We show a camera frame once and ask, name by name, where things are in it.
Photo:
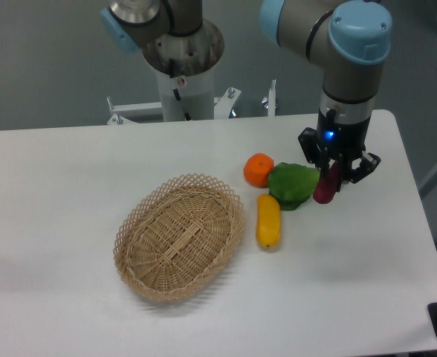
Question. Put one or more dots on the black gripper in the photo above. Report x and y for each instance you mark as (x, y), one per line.
(346, 141)

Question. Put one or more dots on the purple sweet potato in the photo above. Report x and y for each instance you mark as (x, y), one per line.
(327, 186)

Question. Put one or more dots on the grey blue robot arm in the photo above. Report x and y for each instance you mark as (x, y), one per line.
(348, 40)

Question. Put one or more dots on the woven wicker basket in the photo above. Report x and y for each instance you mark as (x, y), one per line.
(179, 237)

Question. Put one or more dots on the green leafy vegetable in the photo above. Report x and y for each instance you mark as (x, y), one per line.
(292, 184)

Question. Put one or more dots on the orange tangerine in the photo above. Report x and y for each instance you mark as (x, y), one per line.
(257, 169)

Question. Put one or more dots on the yellow squash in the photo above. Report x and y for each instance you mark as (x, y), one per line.
(268, 222)

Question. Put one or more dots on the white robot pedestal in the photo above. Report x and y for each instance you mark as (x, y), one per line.
(184, 69)

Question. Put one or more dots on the white metal base frame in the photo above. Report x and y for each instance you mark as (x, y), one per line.
(180, 101)

